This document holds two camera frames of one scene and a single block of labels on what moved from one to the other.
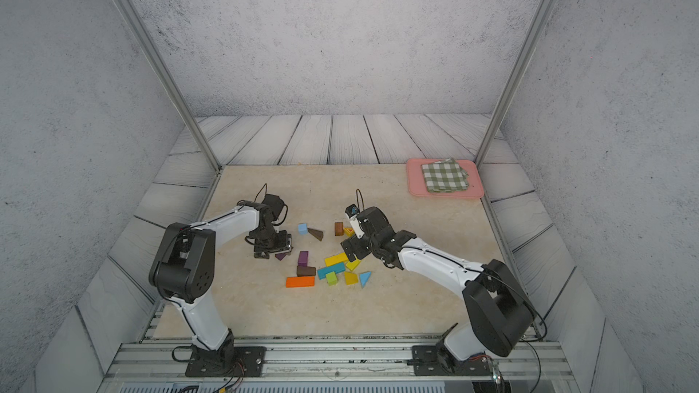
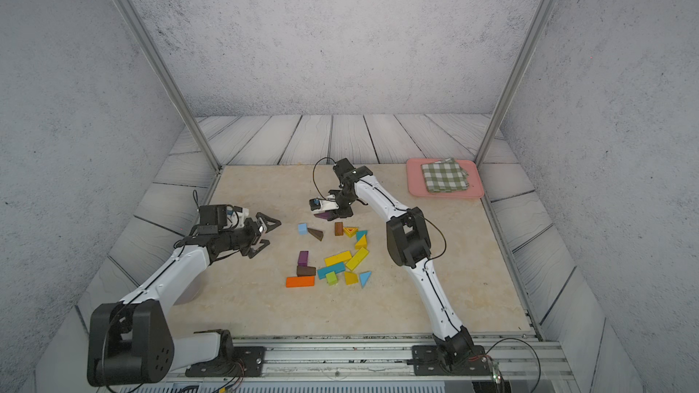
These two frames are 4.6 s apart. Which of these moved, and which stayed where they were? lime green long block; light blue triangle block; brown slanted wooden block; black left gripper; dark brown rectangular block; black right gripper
Moved: black left gripper; black right gripper
Stayed: light blue triangle block; lime green long block; brown slanted wooden block; dark brown rectangular block
